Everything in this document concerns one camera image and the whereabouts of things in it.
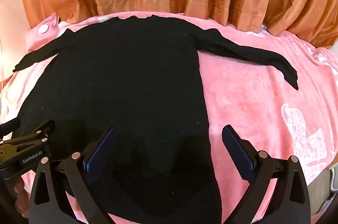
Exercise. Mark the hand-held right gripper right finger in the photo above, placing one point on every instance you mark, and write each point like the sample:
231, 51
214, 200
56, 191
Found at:
237, 152

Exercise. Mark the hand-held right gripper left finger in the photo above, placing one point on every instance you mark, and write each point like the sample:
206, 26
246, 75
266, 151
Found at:
101, 150

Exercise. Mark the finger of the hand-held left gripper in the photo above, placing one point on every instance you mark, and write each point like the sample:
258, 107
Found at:
31, 135
10, 125

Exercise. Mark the black long-sleeved sweater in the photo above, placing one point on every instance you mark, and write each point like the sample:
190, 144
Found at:
118, 81

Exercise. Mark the person's left hand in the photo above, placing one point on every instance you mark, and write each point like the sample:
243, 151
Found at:
21, 196

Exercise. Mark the pink printed fleece blanket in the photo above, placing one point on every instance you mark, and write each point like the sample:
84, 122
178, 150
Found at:
250, 107

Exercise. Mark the white round snap button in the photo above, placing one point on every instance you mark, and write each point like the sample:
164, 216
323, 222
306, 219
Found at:
43, 28

